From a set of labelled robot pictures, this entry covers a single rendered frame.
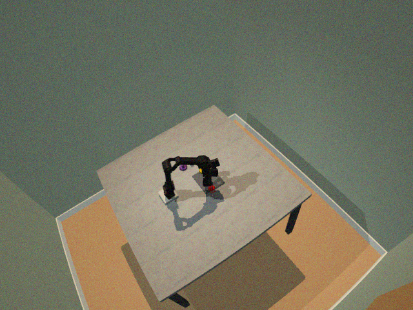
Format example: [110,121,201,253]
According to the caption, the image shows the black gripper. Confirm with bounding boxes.
[202,169,212,187]

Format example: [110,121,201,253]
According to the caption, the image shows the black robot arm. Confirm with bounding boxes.
[162,155,220,199]

